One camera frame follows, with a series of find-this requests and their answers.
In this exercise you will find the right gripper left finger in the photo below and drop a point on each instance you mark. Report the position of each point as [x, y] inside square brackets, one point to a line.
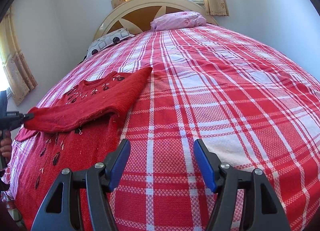
[61, 207]

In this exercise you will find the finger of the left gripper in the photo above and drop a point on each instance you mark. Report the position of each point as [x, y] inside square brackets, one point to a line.
[24, 117]

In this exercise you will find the red embroidered knit sweater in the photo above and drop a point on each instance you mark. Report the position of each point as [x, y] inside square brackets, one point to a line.
[76, 131]

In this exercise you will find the person's left hand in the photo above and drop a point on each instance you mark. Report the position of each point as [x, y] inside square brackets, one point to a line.
[6, 147]

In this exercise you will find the yellow curtain side window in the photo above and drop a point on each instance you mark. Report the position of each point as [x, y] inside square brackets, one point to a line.
[20, 79]

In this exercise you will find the red white plaid bedspread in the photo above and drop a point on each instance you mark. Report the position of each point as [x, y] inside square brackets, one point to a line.
[249, 103]

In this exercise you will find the grey patterned pillow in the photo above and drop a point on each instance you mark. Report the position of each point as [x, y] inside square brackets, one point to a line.
[108, 40]

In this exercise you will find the cream wooden headboard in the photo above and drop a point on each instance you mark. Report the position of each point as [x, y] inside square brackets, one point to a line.
[136, 15]

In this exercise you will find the pink pillow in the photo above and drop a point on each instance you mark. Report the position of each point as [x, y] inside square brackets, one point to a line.
[178, 20]

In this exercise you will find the side window frame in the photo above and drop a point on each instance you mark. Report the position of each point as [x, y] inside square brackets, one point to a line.
[5, 85]

